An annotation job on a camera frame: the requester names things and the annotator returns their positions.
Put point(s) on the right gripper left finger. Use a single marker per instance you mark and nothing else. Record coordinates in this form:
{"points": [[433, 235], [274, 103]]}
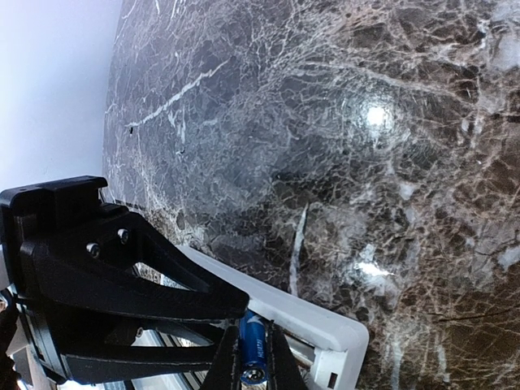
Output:
{"points": [[225, 371]]}

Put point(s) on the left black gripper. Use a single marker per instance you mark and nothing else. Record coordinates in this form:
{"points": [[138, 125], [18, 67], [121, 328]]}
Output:
{"points": [[78, 268]]}

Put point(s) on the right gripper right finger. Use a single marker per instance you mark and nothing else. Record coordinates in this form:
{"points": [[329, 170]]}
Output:
{"points": [[282, 369]]}

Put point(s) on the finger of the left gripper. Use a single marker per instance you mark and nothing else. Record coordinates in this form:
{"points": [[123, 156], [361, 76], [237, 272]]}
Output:
{"points": [[138, 357]]}

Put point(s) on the blue battery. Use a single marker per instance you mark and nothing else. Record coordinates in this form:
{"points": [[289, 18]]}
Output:
{"points": [[252, 344]]}

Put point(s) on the white remote control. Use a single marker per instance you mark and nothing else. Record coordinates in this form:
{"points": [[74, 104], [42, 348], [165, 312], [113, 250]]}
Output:
{"points": [[339, 343]]}

